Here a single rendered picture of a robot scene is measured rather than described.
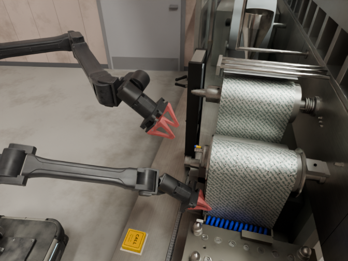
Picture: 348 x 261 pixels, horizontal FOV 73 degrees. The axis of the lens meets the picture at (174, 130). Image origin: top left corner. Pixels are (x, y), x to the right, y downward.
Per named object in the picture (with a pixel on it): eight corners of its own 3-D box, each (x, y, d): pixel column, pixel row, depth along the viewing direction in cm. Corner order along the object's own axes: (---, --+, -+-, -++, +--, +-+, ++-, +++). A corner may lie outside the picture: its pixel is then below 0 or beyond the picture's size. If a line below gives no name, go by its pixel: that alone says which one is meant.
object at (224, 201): (202, 215, 85) (206, 182, 74) (270, 230, 81) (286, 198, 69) (202, 216, 85) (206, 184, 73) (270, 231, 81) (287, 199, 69)
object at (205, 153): (203, 158, 80) (205, 140, 76) (208, 159, 80) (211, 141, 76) (200, 172, 74) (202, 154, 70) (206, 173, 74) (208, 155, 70)
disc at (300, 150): (285, 166, 80) (301, 137, 70) (287, 166, 80) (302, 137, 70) (289, 206, 71) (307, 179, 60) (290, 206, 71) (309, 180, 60)
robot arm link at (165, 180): (157, 185, 74) (164, 169, 77) (150, 188, 80) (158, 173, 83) (175, 195, 75) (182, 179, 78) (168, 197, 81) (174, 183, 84)
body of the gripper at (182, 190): (183, 214, 78) (164, 204, 77) (189, 189, 86) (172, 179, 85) (193, 206, 74) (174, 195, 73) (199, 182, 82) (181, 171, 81)
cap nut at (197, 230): (192, 224, 81) (193, 217, 78) (203, 227, 80) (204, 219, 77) (190, 234, 78) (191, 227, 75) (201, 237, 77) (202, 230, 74)
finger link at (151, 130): (164, 148, 71) (140, 129, 68) (170, 133, 76) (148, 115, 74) (179, 137, 67) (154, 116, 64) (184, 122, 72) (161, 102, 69)
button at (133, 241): (129, 231, 92) (128, 228, 91) (146, 235, 91) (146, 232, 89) (122, 248, 87) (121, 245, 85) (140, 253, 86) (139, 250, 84)
